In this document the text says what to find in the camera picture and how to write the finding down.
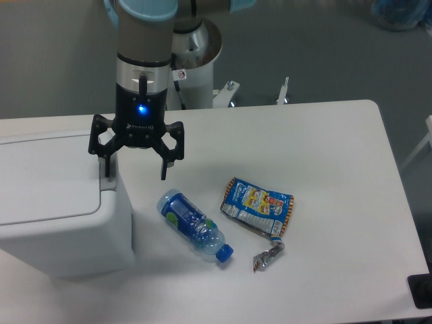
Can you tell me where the white furniture leg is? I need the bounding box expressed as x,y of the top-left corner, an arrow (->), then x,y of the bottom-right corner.
400,116 -> 431,171

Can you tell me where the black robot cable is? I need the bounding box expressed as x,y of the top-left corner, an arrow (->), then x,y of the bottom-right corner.
170,0 -> 198,111

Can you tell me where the black table clamp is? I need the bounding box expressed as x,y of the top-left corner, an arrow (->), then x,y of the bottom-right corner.
408,273 -> 431,309

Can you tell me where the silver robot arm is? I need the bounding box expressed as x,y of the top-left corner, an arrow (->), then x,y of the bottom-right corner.
88,1 -> 252,178

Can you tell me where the white metal base frame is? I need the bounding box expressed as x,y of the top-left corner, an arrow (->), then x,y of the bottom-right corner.
165,76 -> 290,111

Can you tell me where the blue plastic bag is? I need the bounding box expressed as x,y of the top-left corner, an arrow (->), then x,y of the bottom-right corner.
371,0 -> 431,32

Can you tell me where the blue plastic water bottle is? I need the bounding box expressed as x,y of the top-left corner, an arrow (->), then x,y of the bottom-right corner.
157,188 -> 234,263

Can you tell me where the white plastic trash can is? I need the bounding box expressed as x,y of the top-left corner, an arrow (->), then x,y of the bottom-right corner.
1,130 -> 135,277

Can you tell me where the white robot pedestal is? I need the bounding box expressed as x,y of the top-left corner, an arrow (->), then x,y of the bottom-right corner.
165,16 -> 223,111

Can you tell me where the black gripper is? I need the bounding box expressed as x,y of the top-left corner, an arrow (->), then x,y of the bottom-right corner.
88,82 -> 186,181

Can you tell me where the blue crumpled snack wrapper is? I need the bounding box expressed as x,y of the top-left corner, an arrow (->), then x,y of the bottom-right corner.
220,178 -> 294,272

